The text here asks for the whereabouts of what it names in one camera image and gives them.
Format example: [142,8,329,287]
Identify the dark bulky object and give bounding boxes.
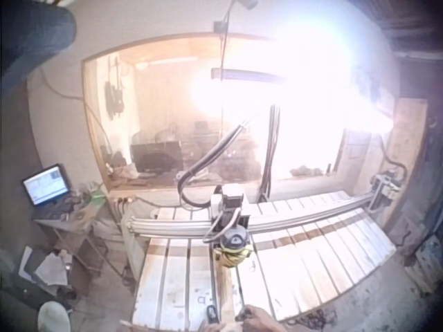
[0,0,78,101]

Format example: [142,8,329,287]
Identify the gantry end motor carriage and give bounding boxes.
[370,167,405,212]

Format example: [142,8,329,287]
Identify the long dark lamp bar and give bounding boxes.
[210,66,289,84]

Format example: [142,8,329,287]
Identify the tangle of black cables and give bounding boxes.
[285,308,338,330]

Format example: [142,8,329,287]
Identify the wooden slatted machine bed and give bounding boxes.
[132,192,397,332]

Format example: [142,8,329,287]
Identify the tools hanging on wall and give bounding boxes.
[105,55,127,116]

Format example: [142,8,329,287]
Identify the upright wooden workpiece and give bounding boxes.
[212,257,243,326]

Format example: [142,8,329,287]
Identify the upright chipboard panel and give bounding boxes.
[386,98,431,182]

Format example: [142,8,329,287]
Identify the hanging black cable bundle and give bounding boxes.
[258,103,282,205]

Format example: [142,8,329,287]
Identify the thin hanging cable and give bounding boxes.
[213,0,259,70]

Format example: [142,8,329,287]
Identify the router spindle head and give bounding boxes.
[202,183,254,270]

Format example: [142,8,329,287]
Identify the black box behind window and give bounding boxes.
[129,139,184,174]

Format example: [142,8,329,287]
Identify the open laptop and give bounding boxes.
[21,163,78,221]

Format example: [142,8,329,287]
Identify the person's left hand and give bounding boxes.
[198,320,226,332]

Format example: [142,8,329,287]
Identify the white round object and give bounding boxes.
[37,300,73,332]

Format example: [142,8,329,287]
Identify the cluttered side table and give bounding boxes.
[31,193,106,281]

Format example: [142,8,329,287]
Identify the person's right hand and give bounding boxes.
[239,306,282,332]

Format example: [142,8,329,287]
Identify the black flexible hose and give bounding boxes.
[176,118,251,210]

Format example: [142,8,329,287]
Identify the aluminium gantry beam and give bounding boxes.
[120,192,381,243]

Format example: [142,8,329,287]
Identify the heap of papers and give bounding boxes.
[17,244,71,288]

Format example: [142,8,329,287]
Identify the white power strip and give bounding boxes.
[109,196,135,209]

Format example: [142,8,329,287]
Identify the green plastic bottle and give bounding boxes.
[87,187,105,206]

